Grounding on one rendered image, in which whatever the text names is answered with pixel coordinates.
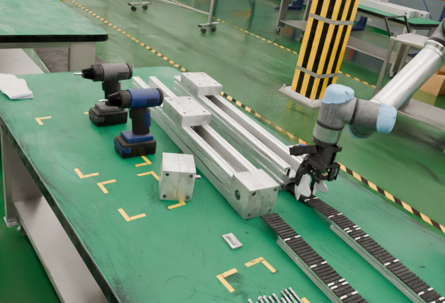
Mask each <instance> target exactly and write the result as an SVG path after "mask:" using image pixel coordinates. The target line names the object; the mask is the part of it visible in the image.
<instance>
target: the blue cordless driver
mask: <svg viewBox="0 0 445 303"><path fill-rule="evenodd" d="M163 101H164V95H163V93H162V90H161V89H160V88H143V89H127V90H118V91H117V92H116V93H114V94H112V95H108V96H107V99H105V100H99V102H107V104H108V105H110V106H114V107H118V108H119V109H125V108H128V109H129V110H128V111H129V118H131V119H132V130H127V131H122V132H121V135H120V136H115V138H114V145H115V150H116V151H117V153H118V154H119V155H120V156H121V157H122V158H123V159H125V158H130V157H138V156H143V155H152V154H155V153H156V144H157V142H156V141H155V139H154V137H153V135H152V134H151V133H150V126H151V120H150V109H148V107H156V106H161V105H162V103H163Z"/></svg>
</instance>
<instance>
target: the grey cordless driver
mask: <svg viewBox="0 0 445 303"><path fill-rule="evenodd" d="M74 75H81V76H82V77H83V78H84V79H91V80H92V81H93V82H96V81H101V82H102V81H103V82H102V83H101V84H102V90H103V91H104V92H105V99H107V96H108V95H112V94H114V93H116V92H117V91H118V90H121V83H120V82H119V81H121V80H127V79H130V78H131V77H132V67H131V65H130V64H126V63H119V64H99V65H91V67H89V68H86V69H83V70H82V71H81V73H75V74H74ZM127 116H128V112H127V111H126V110H125V109H119V108H118V107H114V106H110V105H108V104H107V102H102V103H95V107H91V108H90V109H89V119H90V120H91V121H92V122H93V123H94V125H96V126H97V127H100V126H110V125H115V124H125V123H127Z"/></svg>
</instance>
